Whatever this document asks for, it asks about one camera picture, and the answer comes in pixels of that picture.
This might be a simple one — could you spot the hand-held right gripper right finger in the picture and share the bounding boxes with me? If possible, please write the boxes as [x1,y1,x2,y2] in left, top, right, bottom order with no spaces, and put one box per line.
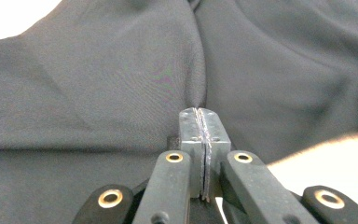
[197,106,232,201]

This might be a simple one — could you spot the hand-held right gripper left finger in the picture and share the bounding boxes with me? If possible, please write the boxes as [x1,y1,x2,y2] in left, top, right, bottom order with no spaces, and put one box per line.
[178,106,206,200]

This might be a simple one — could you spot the black shorts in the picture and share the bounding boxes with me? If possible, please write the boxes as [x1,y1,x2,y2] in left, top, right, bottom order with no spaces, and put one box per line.
[0,0,358,224]

